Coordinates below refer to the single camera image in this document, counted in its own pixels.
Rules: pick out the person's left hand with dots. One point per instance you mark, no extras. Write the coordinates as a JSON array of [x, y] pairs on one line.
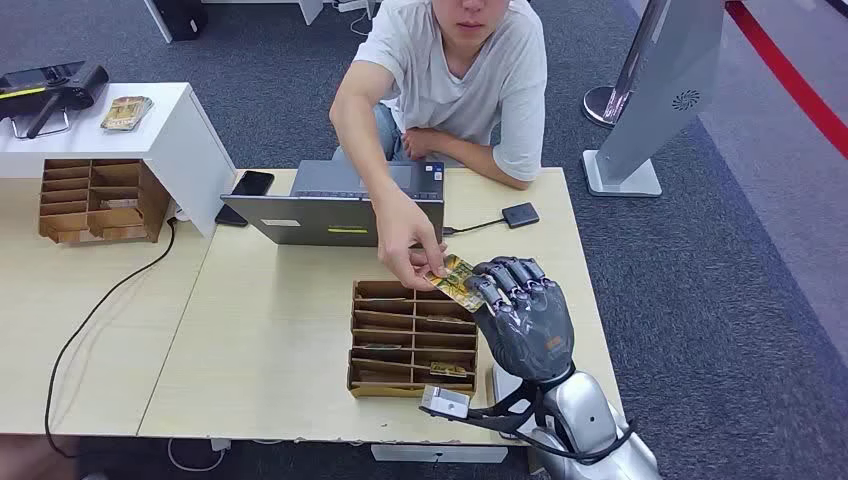
[[418, 144]]

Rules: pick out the person's right hand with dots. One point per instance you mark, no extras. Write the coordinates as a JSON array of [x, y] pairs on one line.
[[404, 232]]

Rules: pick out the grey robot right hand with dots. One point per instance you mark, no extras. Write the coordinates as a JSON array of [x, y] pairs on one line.
[[530, 331]]

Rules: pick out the yellow green ID card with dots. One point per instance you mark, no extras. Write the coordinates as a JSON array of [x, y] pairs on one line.
[[457, 285]]

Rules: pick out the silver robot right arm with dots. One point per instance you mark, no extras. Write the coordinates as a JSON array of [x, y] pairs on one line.
[[583, 411]]

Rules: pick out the person's right forearm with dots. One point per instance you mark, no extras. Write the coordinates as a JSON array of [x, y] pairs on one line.
[[361, 152]]

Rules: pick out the person's left forearm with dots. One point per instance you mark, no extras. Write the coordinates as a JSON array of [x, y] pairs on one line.
[[477, 162]]

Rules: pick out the white card reader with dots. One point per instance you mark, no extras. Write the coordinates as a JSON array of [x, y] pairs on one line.
[[503, 387]]

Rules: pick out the person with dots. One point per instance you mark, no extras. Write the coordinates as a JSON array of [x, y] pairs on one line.
[[464, 79]]

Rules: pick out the pale thin key card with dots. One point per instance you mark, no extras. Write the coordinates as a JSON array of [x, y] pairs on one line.
[[445, 320]]

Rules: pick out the gold printed room key card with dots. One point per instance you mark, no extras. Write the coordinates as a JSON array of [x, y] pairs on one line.
[[449, 370]]

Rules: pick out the cardboard card organizer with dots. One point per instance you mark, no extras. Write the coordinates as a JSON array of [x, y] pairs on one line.
[[414, 331]]

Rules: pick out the dark thin key card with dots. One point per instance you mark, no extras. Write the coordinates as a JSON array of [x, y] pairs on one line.
[[381, 346]]

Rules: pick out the grey laptop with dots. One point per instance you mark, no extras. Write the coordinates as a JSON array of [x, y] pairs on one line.
[[331, 222]]

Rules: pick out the black square USB hub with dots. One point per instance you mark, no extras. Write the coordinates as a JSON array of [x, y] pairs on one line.
[[520, 215]]

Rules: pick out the white power strip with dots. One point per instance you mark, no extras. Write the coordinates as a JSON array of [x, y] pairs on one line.
[[351, 5], [411, 454]]

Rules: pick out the black smartphone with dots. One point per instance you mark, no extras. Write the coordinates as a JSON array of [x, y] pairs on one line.
[[252, 183]]

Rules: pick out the white desk leg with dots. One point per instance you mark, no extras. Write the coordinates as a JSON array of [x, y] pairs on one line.
[[158, 20], [310, 8]]

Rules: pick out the grey kiosk stand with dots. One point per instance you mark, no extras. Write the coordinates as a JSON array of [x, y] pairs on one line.
[[662, 79]]

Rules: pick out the white shelf cabinet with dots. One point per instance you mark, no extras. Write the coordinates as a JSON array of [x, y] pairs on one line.
[[166, 132]]

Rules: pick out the cardboard organizer with wide slots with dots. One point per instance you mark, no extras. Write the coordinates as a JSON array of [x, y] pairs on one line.
[[152, 199]]

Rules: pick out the black box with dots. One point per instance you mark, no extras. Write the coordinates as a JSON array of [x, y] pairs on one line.
[[182, 16]]

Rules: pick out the white plug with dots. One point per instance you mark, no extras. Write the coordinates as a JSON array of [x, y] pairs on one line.
[[220, 444]]

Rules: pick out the stack of gold cards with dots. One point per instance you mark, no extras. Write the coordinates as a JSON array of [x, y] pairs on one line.
[[126, 112]]

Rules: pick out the black handheld scanner device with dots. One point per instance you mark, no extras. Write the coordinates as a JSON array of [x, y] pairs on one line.
[[79, 83]]

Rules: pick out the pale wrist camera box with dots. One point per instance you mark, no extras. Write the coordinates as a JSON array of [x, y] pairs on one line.
[[445, 401]]

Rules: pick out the chrome stanchion post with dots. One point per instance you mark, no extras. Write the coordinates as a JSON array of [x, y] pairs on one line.
[[596, 106]]

